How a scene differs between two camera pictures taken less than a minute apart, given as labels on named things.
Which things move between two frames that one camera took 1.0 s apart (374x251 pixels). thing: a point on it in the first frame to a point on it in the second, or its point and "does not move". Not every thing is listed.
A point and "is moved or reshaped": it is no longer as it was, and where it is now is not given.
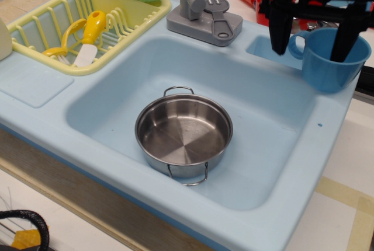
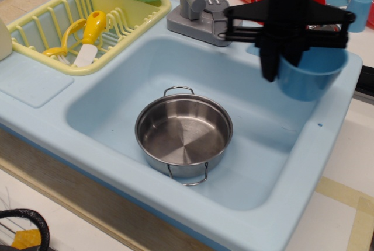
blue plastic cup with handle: [320, 72] is moved or reshaped
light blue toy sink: [283, 127] does not move
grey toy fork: [221, 28] does not move
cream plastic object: [6, 49] does not move
